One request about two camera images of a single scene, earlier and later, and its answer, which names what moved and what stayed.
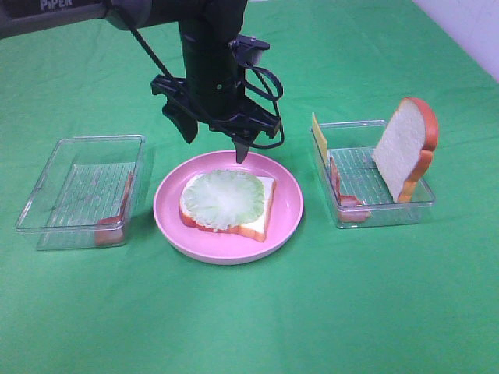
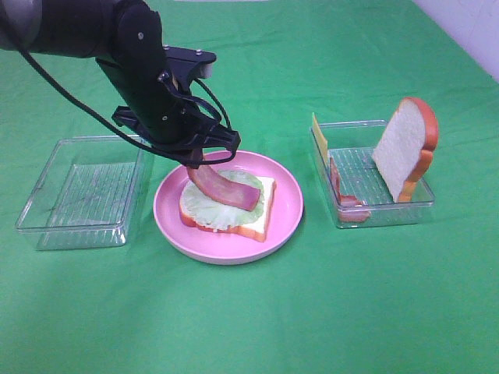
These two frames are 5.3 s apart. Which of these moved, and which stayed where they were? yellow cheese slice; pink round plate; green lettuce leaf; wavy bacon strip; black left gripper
Moved: black left gripper
Stayed: yellow cheese slice; pink round plate; green lettuce leaf; wavy bacon strip
